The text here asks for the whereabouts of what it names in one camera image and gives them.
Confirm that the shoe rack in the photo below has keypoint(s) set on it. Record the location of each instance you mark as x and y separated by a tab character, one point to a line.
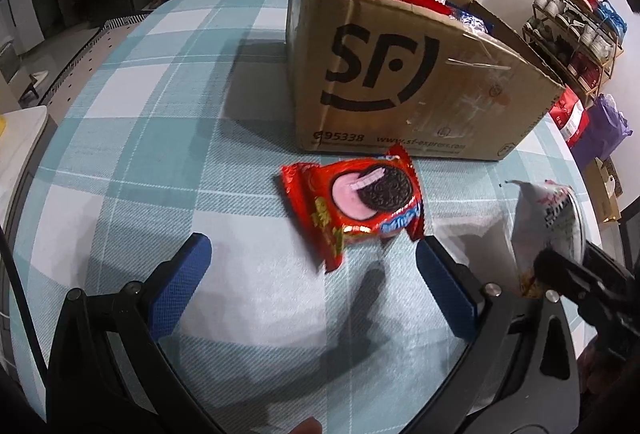
612	58

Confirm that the black white patterned rug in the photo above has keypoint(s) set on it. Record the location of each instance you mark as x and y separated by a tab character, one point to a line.
125	19

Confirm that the white slipper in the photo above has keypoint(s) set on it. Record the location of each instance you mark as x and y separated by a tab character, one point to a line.
39	77

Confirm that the white orange noodle snack packet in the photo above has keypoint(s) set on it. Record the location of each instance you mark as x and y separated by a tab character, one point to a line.
545	224

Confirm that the red cookie packet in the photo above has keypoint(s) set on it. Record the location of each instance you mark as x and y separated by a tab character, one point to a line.
360	204

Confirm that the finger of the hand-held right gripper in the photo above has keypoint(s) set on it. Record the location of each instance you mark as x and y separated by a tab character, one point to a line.
550	266
600	259

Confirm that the person's left hand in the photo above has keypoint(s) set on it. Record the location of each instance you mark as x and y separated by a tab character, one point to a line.
306	428

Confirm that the purple bag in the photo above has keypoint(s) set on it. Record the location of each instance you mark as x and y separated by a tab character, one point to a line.
600	133

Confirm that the small cardboard box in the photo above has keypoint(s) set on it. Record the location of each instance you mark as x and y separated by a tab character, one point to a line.
600	194

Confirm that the rows of shoes on rack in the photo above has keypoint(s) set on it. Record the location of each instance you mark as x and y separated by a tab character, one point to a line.
565	21

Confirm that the teal checked tablecloth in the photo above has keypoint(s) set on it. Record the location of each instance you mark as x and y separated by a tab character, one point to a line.
150	113

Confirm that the blue cookie packet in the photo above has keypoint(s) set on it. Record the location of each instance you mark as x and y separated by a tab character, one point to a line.
470	19

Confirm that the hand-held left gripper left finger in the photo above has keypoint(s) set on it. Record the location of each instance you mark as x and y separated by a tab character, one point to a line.
182	284

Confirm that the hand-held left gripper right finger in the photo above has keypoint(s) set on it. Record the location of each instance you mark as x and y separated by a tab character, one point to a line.
445	289

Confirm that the brown cardboard box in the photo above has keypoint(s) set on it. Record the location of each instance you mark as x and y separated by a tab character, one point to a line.
400	88

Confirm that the red shopping bag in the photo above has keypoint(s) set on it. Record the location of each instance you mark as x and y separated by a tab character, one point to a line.
570	113

